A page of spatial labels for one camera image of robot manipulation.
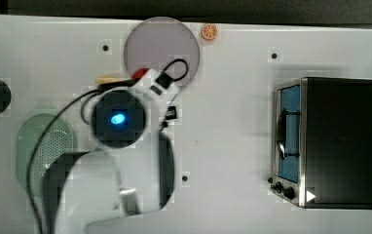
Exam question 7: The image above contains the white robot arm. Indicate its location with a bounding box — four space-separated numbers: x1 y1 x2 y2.
42 85 178 234

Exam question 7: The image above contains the green perforated strainer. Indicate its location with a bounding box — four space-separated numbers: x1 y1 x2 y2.
16 113 77 197

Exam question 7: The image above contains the grey round plate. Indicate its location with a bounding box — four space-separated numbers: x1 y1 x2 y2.
123 17 200 88

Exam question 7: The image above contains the orange slice toy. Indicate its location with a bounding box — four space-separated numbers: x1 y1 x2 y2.
201 23 217 41

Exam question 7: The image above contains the peeled banana toy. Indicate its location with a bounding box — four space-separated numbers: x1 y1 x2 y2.
95 76 126 86

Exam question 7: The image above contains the black toaster oven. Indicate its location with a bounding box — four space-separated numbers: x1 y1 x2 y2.
268 77 372 210

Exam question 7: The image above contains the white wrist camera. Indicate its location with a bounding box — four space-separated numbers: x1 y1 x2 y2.
134 58 189 104

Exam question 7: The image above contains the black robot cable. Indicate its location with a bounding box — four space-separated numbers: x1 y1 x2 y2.
25 89 100 234

